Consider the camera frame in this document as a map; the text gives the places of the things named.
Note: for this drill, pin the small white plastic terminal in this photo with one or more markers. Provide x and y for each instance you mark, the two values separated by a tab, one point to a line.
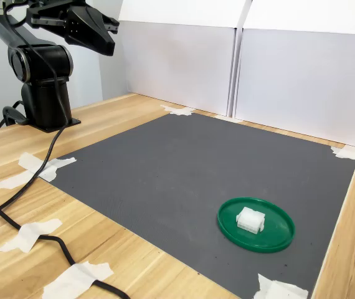
250	220

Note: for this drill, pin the round green lid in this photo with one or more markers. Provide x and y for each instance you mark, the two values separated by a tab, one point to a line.
274	236

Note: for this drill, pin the white tape on mat corner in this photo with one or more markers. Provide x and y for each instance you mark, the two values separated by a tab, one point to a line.
277	289
348	153
28	162
177	110

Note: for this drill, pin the dark grey mat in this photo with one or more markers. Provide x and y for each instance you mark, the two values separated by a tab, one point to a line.
180	174

